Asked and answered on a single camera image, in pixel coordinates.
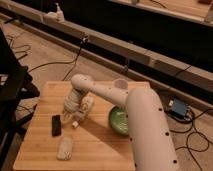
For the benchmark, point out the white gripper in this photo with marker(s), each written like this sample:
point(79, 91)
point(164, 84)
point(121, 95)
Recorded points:
point(71, 104)

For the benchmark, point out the black eraser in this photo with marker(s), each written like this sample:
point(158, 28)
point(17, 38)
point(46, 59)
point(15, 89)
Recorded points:
point(56, 125)

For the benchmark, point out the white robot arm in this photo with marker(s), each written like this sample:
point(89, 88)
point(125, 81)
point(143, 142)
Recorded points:
point(150, 137)

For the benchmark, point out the white tube with cap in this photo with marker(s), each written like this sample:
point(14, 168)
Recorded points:
point(85, 107)

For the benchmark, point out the green bowl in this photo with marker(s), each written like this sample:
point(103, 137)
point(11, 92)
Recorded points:
point(117, 121)

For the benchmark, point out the black stand left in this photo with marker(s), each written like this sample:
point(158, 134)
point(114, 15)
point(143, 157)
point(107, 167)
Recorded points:
point(17, 86)

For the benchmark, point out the blue power box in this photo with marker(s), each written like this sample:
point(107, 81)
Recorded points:
point(178, 108)

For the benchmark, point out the white object on rail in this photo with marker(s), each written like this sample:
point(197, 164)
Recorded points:
point(58, 15)

